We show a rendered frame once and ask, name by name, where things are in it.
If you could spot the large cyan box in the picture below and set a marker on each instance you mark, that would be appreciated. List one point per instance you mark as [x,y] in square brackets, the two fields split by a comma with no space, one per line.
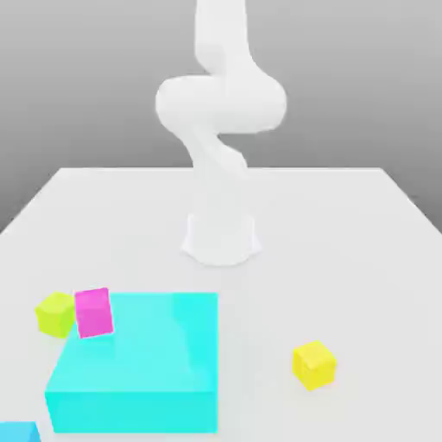
[145,373]

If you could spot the small yellow cube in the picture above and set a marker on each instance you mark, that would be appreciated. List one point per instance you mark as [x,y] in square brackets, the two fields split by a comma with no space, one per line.
[314,364]

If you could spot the small magenta cube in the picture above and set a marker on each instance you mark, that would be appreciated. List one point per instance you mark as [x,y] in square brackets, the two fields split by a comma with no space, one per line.
[93,312]

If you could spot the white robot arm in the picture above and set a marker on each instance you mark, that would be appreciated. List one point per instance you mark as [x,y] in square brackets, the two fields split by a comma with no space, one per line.
[221,103]

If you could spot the small blue cube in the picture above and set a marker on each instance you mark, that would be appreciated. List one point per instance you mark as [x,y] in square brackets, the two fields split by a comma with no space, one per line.
[17,432]

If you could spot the small lime cube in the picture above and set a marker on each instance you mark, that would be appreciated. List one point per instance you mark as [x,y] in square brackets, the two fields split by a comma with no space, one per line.
[53,316]

